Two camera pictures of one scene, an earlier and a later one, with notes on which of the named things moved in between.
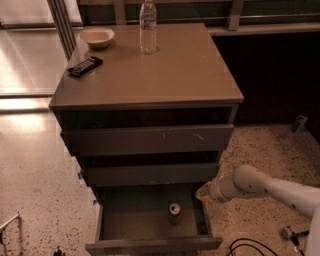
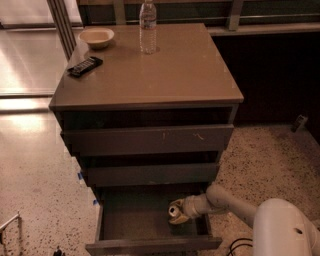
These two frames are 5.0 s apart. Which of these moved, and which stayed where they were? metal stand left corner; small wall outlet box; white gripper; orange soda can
Moved: white gripper
Stayed: orange soda can; small wall outlet box; metal stand left corner
